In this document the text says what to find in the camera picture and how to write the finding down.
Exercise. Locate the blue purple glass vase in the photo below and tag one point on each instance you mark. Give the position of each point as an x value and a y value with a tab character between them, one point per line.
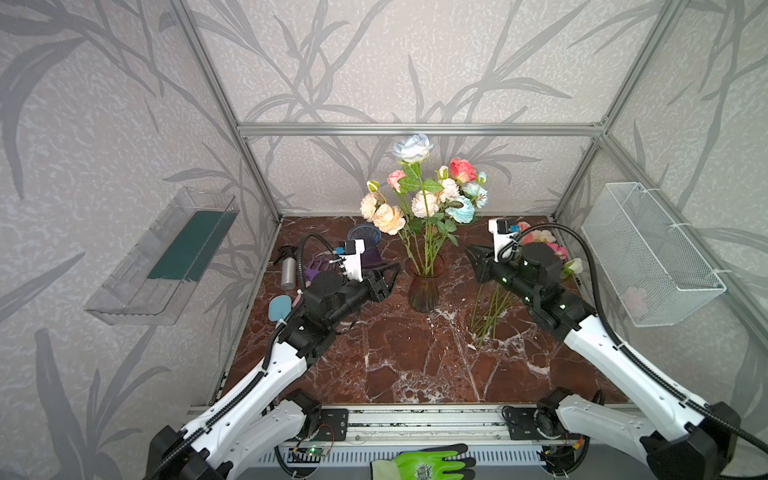
371	237

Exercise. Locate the white blue rose stem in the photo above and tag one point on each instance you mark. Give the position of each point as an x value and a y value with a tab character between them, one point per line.
410	155

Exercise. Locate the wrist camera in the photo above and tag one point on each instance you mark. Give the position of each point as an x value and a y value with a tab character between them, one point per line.
506	235
349	256

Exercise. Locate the pink white flower bunch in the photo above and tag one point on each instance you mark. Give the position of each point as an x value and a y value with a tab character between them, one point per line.
540	240

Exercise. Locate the small pink rose stem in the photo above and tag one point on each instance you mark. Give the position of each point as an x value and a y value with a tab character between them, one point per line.
408	189

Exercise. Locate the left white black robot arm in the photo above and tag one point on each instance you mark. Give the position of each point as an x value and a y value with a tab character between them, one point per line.
310	330

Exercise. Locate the light blue spatula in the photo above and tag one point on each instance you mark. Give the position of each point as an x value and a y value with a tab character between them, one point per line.
279	309

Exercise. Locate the purple scissors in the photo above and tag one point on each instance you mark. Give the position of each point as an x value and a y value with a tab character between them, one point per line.
316	265

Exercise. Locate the spray bottle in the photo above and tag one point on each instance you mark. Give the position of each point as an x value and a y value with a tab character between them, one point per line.
287	261

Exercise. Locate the pink red rose stem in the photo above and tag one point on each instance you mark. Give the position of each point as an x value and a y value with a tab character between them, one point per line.
458	199

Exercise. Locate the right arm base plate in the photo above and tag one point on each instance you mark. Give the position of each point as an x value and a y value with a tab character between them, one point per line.
521	423

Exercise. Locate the white wire mesh basket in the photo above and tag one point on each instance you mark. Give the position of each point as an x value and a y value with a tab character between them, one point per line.
658	274

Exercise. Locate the light blue flower stem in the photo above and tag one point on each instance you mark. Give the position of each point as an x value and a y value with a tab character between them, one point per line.
483	200

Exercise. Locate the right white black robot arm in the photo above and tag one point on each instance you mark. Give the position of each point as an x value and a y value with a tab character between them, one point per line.
676	434

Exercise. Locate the pink purple garden fork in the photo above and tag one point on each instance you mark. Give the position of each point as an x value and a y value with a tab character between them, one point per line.
298	295

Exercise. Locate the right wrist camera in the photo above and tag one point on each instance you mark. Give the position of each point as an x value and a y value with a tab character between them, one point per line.
506	235

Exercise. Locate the aluminium front rail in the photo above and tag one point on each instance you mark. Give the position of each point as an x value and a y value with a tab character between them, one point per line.
392	425

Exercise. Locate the clear plastic wall shelf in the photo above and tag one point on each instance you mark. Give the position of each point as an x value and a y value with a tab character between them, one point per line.
152	285

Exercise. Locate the red glass vase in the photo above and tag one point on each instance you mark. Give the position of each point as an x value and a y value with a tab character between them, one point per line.
424	292

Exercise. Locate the green circuit board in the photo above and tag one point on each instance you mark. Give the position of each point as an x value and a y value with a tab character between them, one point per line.
311	454

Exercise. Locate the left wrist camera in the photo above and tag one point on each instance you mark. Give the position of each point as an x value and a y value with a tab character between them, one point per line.
349	256

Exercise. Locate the green work glove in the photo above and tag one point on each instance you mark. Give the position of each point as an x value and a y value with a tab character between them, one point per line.
434	463

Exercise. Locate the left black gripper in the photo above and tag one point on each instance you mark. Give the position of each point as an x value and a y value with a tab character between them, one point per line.
379	291

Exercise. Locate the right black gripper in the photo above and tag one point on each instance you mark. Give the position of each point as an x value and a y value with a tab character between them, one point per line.
484	268

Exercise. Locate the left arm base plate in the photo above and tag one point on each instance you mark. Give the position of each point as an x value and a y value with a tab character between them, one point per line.
329	425

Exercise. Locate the aluminium cage frame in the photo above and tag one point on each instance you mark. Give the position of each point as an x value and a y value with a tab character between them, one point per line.
600	133

